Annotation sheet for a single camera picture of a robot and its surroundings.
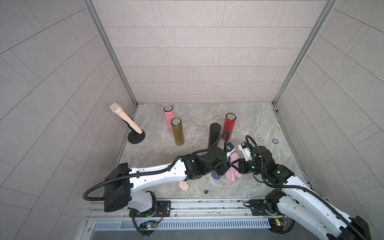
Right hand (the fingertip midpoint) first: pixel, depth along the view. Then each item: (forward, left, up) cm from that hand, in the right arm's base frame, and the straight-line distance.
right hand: (231, 165), depth 76 cm
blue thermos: (-2, +8, -9) cm, 12 cm away
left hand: (+1, +2, +6) cm, 6 cm away
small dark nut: (-10, +14, -8) cm, 18 cm away
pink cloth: (-4, 0, 0) cm, 4 cm away
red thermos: (+20, -2, +9) cm, 22 cm away
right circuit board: (-25, -18, -11) cm, 32 cm away
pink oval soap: (-6, +25, -7) cm, 27 cm away
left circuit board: (-22, +40, -6) cm, 46 cm away
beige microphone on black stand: (+25, +56, -4) cm, 62 cm away
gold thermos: (+19, +27, +8) cm, 34 cm away
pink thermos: (+28, +32, +13) cm, 45 cm away
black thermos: (+14, +7, +8) cm, 18 cm away
